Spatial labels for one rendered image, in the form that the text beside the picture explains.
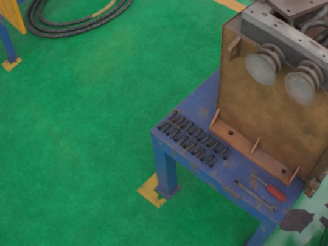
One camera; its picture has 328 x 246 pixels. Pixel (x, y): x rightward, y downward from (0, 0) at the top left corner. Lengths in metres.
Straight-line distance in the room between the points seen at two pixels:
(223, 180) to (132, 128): 1.07
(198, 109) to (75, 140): 1.05
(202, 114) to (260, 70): 0.64
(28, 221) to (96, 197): 0.55
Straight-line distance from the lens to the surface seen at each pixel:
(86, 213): 2.31
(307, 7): 1.34
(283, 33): 1.20
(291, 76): 1.14
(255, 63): 1.23
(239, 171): 1.65
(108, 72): 2.90
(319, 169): 1.47
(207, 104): 1.83
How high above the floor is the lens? 2.09
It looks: 55 degrees down
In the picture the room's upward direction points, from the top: 3 degrees counter-clockwise
